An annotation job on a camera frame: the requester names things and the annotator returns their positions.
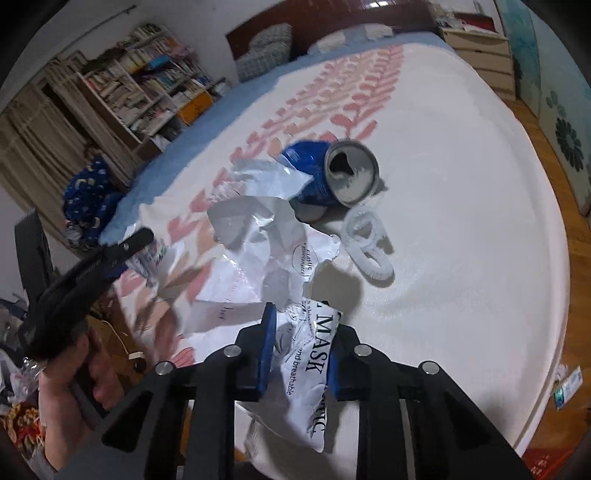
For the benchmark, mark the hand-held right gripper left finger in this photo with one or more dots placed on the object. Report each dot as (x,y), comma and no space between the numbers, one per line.
(265,355)

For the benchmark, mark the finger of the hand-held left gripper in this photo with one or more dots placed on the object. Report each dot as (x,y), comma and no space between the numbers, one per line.
(131,242)

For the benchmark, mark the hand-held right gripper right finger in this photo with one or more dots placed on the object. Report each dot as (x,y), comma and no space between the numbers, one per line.
(339,369)

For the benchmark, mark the clear plastic wrapper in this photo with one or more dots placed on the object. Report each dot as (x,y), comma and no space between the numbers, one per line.
(147,261)

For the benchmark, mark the white mask packaging bag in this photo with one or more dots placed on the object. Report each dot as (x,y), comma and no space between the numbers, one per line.
(258,258)

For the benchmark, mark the person's left hand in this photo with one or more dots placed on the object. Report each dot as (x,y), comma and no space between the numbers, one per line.
(64,401)

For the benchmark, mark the black box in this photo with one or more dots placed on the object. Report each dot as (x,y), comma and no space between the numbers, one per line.
(32,254)

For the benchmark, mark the blue patterned cloth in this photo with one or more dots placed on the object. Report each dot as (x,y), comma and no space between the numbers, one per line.
(90,194)

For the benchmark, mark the pile of plastic bags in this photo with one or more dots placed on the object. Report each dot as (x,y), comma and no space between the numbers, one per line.
(16,364)

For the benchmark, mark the blue bed sheet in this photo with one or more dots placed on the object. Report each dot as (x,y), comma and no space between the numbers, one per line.
(194,152)

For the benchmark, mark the beige curtain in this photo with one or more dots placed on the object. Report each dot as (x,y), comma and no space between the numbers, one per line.
(41,138)

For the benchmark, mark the orange storage box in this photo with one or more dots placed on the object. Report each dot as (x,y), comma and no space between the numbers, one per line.
(194,108)

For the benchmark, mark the white bookshelf full of books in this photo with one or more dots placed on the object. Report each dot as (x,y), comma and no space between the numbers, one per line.
(138,83)

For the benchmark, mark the leaf print white blanket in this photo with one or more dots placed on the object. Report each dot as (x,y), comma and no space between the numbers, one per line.
(461,230)

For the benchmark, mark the crushed blue drink can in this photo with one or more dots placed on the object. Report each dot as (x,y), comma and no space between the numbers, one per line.
(307,159)

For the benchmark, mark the checked pillow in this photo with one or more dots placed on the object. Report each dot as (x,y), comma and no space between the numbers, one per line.
(272,36)
(258,64)

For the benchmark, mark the small packet on floor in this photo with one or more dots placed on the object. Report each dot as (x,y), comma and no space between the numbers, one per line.
(568,385)

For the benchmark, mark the dark wooden cabinet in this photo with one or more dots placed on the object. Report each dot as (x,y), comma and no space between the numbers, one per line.
(323,23)

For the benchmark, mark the white pillow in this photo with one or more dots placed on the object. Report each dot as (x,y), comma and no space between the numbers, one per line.
(341,39)

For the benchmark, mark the flower print wardrobe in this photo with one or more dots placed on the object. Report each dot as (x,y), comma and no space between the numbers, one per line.
(563,115)

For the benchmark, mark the light wooden nightstand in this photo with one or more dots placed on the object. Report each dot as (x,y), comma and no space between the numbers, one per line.
(485,60)

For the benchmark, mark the red book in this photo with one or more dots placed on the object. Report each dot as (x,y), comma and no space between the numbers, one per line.
(475,22)

